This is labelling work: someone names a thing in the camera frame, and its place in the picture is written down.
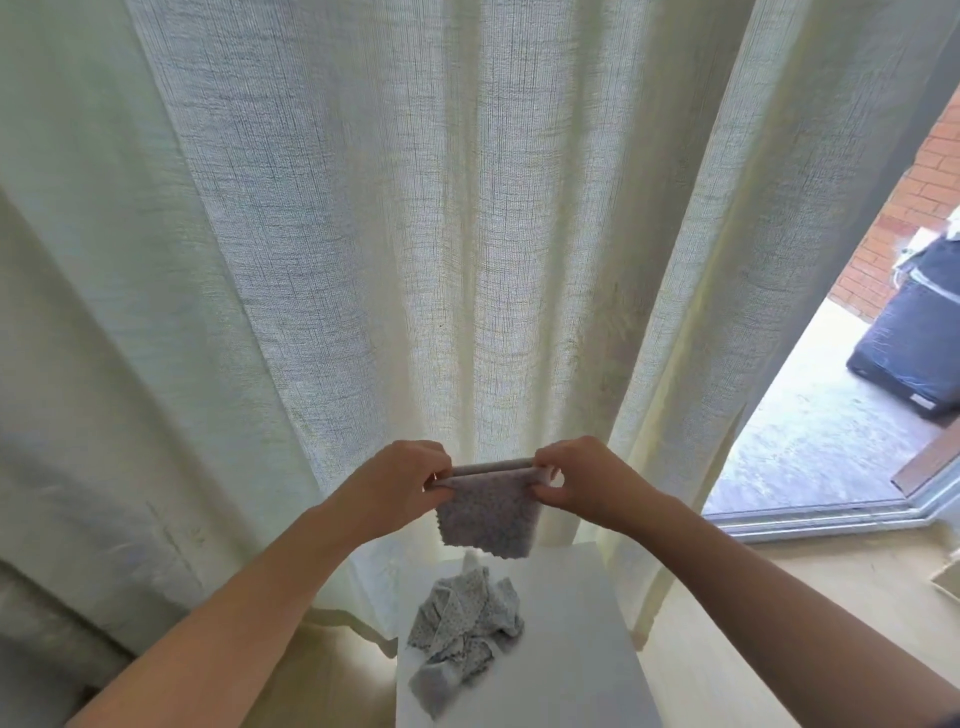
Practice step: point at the person's right hand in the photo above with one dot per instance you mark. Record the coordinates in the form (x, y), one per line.
(593, 483)

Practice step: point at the person's left hand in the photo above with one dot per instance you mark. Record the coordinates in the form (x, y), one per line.
(390, 488)

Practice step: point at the person's left forearm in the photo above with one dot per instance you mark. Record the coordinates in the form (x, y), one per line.
(218, 630)

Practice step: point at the person's right forearm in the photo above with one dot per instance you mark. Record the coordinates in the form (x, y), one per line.
(803, 608)

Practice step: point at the white table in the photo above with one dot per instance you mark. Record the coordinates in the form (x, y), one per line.
(585, 645)

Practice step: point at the white linen curtain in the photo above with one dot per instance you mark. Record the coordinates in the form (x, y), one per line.
(375, 195)

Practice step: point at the brown wooden board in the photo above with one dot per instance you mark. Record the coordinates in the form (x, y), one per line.
(930, 462)

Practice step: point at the dark blue tarpaulin cover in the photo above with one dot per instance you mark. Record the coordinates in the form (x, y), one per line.
(915, 338)

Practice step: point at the white patterned cloth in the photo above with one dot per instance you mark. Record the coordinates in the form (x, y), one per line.
(933, 248)

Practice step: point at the white sliding door frame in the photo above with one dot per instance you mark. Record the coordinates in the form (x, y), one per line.
(825, 515)

